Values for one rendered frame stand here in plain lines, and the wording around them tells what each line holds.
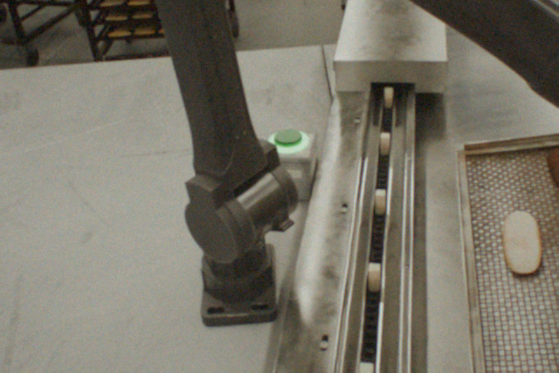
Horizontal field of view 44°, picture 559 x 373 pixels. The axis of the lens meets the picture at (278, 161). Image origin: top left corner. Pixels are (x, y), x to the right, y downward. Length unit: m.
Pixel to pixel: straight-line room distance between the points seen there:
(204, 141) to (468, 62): 0.75
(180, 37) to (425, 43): 0.60
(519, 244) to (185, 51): 0.40
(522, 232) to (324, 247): 0.22
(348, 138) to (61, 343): 0.48
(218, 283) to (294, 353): 0.13
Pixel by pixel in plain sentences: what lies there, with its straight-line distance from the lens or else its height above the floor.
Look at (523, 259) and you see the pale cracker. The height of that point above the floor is 0.91.
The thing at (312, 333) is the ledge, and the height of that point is 0.86.
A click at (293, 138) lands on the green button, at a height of 0.91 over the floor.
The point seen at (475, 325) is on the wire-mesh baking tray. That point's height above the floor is 0.89.
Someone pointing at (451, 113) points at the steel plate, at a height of 0.82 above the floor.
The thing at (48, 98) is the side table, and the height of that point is 0.82.
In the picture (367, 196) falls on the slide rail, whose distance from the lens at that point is 0.92.
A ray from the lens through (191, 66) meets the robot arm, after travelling 0.65.
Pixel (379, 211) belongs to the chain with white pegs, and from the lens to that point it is 0.90.
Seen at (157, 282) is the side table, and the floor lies 0.82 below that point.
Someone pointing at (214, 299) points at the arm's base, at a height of 0.84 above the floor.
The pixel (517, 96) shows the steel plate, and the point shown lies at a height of 0.82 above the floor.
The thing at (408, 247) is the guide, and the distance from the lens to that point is 0.82.
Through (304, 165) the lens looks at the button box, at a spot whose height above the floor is 0.88.
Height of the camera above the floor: 1.40
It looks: 34 degrees down
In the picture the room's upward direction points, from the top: 5 degrees counter-clockwise
